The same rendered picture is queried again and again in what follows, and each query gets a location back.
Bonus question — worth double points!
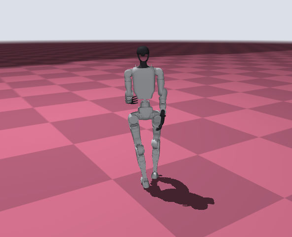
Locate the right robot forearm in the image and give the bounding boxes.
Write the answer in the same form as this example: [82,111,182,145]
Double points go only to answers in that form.
[159,88,167,114]

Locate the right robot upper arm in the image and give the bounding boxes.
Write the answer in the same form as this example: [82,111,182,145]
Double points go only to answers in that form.
[154,68,165,96]

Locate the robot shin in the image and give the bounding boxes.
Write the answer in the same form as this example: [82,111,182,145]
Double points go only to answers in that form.
[135,146,147,181]
[152,140,160,173]

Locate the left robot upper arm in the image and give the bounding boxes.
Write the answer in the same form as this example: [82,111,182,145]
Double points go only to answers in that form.
[124,69,133,97]

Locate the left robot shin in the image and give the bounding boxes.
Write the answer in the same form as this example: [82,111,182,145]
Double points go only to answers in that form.
[135,146,147,181]

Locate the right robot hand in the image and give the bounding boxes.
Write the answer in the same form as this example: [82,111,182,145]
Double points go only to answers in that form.
[156,110,166,131]

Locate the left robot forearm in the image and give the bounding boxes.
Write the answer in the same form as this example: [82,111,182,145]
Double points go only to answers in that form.
[125,91,132,104]

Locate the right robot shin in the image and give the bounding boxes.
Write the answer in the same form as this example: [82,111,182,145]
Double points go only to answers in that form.
[152,140,160,173]

